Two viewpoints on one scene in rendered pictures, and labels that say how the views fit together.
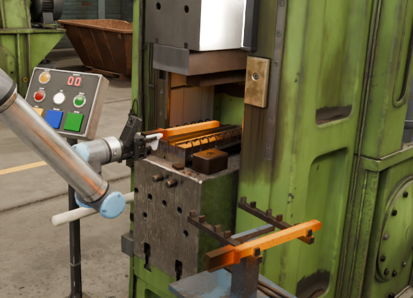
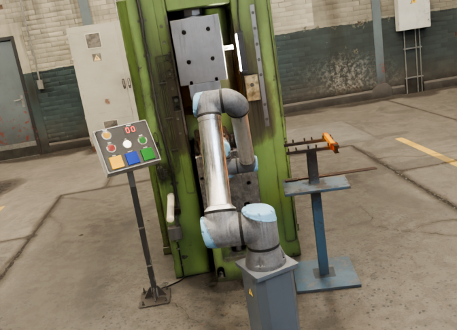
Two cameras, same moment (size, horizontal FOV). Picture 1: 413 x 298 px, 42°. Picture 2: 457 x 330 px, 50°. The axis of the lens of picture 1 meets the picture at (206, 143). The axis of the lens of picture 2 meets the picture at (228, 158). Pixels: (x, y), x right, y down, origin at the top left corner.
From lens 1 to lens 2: 2.36 m
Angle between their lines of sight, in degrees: 45
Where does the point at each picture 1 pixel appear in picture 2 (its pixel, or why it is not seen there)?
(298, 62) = (273, 70)
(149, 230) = not seen: hidden behind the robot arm
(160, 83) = (176, 114)
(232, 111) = (196, 124)
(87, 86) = (141, 129)
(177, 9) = (205, 60)
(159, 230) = not seen: hidden behind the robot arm
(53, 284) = (117, 303)
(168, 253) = (237, 202)
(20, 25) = not seen: outside the picture
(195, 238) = (256, 182)
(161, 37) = (195, 79)
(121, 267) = (137, 274)
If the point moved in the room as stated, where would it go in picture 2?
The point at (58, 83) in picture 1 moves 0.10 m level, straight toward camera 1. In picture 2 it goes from (119, 135) to (132, 135)
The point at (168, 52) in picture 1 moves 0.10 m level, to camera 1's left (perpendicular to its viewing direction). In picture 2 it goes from (202, 86) to (191, 89)
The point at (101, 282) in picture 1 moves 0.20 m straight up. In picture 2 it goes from (142, 284) to (137, 259)
